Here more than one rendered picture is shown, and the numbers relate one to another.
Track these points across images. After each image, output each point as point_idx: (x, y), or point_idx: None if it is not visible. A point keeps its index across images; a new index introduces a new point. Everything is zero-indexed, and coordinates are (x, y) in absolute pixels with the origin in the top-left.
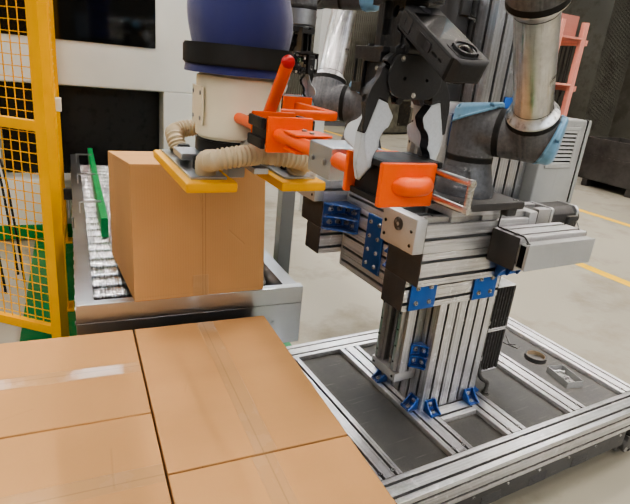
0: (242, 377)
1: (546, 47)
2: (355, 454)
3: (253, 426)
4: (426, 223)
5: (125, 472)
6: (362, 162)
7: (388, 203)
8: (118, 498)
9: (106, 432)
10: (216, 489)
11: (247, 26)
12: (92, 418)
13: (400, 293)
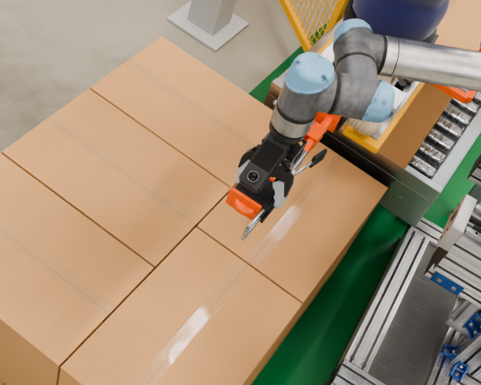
0: (303, 215)
1: None
2: (288, 314)
3: (264, 246)
4: (460, 234)
5: (182, 206)
6: (237, 178)
7: (230, 205)
8: (166, 215)
9: (199, 178)
10: (204, 254)
11: (374, 17)
12: (203, 164)
13: (432, 263)
